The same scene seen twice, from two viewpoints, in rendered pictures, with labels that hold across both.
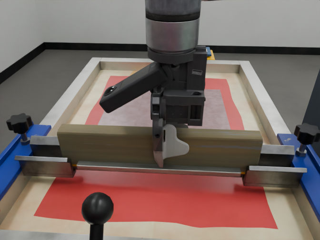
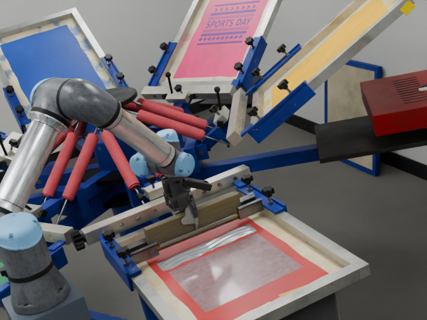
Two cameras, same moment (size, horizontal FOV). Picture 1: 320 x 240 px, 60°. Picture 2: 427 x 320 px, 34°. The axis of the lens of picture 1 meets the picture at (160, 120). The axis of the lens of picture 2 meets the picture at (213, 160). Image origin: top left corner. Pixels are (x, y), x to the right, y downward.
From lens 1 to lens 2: 2.70 m
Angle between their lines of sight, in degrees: 121
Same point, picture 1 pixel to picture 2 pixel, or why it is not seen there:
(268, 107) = (150, 291)
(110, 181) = (221, 228)
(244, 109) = (173, 301)
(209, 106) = (202, 289)
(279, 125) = (140, 281)
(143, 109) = (251, 263)
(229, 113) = (183, 293)
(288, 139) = (133, 269)
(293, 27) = not seen: outside the picture
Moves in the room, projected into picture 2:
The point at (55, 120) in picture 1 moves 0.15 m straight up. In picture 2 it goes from (281, 217) to (272, 178)
